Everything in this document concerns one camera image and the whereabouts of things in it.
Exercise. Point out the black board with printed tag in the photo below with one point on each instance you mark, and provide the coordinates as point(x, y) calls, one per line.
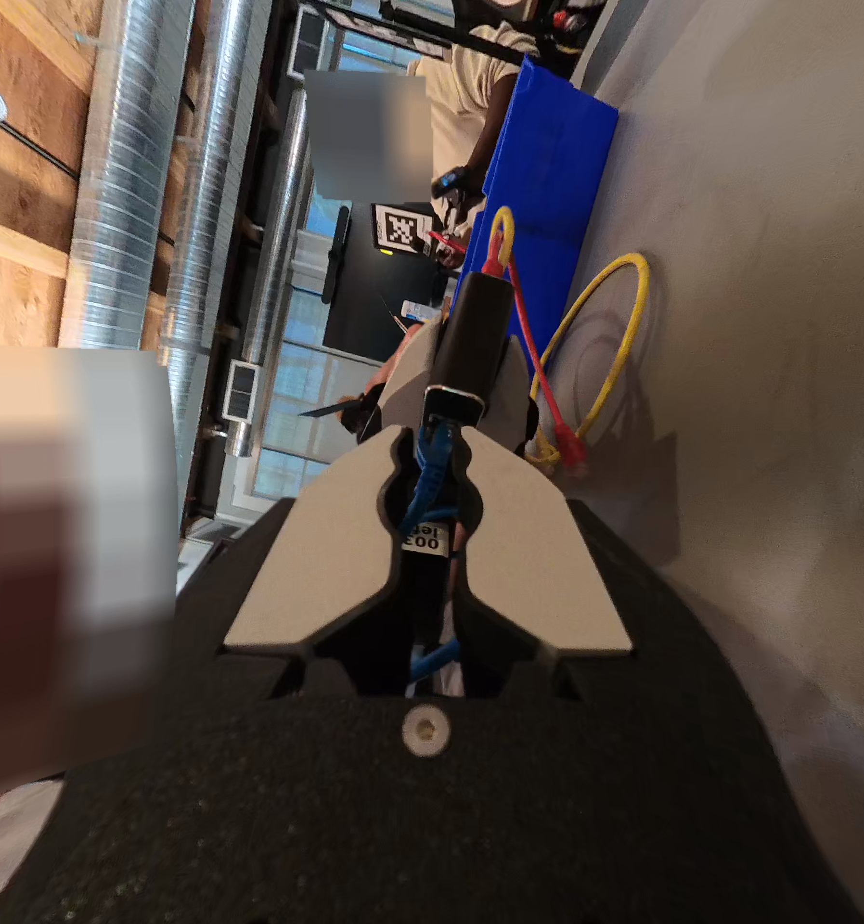
point(359, 317)

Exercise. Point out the black ceiling fan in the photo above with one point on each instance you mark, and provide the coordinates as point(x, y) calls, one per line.
point(336, 252)

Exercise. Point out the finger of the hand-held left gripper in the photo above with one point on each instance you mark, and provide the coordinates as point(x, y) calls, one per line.
point(403, 382)
point(511, 397)

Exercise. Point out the person's left hand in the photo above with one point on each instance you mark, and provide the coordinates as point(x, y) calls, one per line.
point(388, 364)

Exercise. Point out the white air vent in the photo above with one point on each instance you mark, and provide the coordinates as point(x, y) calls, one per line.
point(242, 393)
point(309, 40)

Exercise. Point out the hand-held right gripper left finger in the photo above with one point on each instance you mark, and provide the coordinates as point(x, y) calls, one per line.
point(316, 556)

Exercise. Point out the silver ventilation duct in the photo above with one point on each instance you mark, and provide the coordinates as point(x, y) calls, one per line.
point(280, 216)
point(208, 180)
point(128, 180)

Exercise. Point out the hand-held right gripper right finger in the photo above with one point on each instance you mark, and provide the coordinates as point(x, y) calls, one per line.
point(540, 563)

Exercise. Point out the small blue plastic bin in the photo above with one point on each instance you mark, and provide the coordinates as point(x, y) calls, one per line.
point(554, 144)

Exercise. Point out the black ethernet adapter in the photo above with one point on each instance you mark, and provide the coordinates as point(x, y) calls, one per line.
point(475, 339)

